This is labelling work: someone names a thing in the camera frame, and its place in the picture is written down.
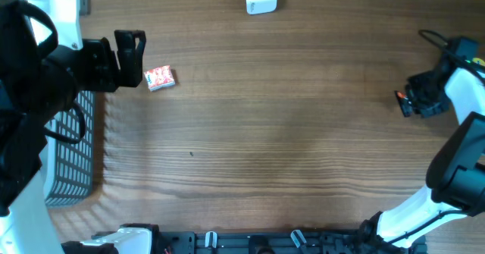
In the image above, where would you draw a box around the red white snack packet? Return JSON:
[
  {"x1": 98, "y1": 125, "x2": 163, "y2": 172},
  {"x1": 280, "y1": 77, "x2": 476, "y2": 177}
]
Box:
[{"x1": 144, "y1": 65, "x2": 176, "y2": 92}]

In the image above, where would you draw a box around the black hex wrench package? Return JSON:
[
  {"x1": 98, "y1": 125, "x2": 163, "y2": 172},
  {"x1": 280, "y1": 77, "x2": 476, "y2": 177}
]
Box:
[{"x1": 394, "y1": 90, "x2": 414, "y2": 118}]

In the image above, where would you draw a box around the yellow cylindrical bottle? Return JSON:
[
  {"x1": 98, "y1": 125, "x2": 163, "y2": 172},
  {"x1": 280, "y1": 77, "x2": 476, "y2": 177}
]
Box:
[{"x1": 472, "y1": 58, "x2": 485, "y2": 66}]

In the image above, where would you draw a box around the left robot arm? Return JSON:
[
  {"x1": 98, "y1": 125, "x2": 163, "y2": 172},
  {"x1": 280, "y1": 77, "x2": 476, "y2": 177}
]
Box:
[{"x1": 1, "y1": 0, "x2": 163, "y2": 253}]

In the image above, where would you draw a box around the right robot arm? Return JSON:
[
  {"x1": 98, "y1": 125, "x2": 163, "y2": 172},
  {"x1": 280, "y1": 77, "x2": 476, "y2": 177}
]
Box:
[{"x1": 346, "y1": 30, "x2": 484, "y2": 253}]

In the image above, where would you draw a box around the grey plastic mesh basket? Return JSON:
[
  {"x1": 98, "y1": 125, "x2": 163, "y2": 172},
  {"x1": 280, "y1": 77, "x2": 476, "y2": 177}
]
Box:
[{"x1": 40, "y1": 91, "x2": 95, "y2": 208}]

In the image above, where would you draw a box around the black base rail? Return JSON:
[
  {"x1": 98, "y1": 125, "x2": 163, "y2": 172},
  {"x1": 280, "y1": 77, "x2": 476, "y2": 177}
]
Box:
[{"x1": 90, "y1": 229, "x2": 428, "y2": 254}]

